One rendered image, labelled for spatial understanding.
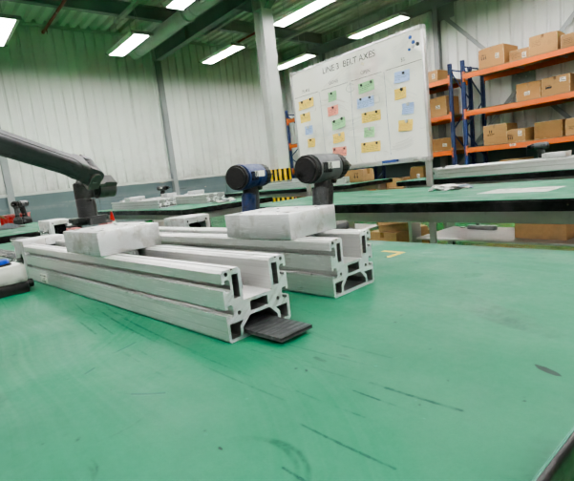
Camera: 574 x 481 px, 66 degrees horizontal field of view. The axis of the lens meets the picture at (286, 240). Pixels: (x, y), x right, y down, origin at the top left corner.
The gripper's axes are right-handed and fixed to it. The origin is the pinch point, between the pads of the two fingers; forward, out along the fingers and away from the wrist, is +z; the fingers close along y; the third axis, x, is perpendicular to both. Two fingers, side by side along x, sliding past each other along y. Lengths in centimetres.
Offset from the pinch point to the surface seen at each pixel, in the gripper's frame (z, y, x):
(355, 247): -3, 2, -100
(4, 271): -2.1, -31.9, -36.9
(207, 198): 0, 186, 207
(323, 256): -3, -5, -100
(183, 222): -5.0, 13.5, -32.6
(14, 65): -338, 280, 1054
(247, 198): -11, 15, -60
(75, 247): -6, -24, -58
